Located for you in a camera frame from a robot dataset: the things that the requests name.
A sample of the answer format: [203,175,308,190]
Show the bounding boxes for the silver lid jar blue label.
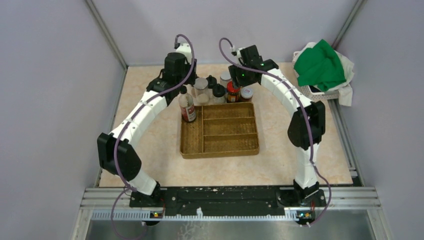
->
[219,71,232,88]

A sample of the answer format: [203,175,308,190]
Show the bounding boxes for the tall glass sauce bottle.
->
[178,85,197,123]

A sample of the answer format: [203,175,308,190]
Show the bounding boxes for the red lid sauce jar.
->
[226,81,241,103]

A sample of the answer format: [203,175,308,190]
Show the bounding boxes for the white plastic basket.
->
[299,85,339,101]

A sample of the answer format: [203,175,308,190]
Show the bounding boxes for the woven bamboo divided tray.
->
[179,102,260,159]

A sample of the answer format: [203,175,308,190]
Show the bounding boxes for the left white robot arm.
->
[97,51,196,207]

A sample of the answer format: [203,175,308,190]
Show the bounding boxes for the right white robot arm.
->
[228,45,326,206]

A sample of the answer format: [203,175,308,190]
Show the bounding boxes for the clear jar silver lid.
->
[193,77,210,105]

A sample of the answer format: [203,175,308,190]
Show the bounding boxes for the white lid dark jar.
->
[239,87,254,102]

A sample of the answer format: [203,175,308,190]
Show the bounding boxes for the black cap shaker rear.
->
[206,75,217,90]

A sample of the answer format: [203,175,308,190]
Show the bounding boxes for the black cap shaker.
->
[206,75,217,90]
[212,84,227,104]

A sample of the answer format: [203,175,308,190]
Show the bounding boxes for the black cap shaker front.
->
[212,84,227,104]

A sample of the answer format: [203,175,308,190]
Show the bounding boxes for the green cloth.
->
[294,39,347,92]

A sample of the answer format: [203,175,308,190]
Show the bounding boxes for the white cloth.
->
[292,42,355,107]

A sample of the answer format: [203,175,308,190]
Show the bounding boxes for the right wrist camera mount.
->
[231,47,245,66]

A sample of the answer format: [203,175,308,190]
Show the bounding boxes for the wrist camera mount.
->
[231,47,245,66]
[175,42,192,56]

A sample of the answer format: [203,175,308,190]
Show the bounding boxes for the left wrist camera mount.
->
[175,42,192,56]

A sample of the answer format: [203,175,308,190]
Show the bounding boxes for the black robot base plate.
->
[129,185,327,219]

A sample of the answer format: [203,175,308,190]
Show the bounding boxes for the aluminium frame rail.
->
[71,99,395,240]

